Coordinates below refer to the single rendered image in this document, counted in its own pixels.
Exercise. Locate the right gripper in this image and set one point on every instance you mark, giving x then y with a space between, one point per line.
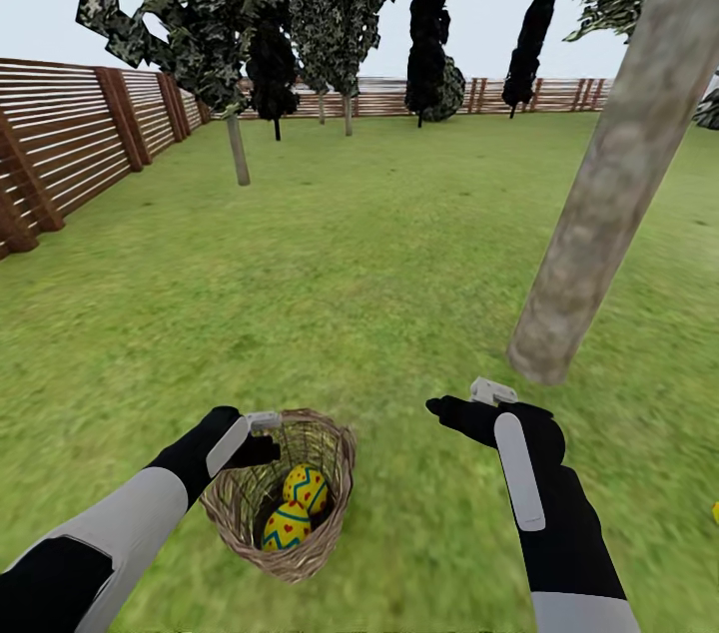
457 414

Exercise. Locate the wicker basket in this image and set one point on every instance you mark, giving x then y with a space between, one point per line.
224 498

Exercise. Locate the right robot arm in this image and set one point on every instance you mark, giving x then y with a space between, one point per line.
575 588

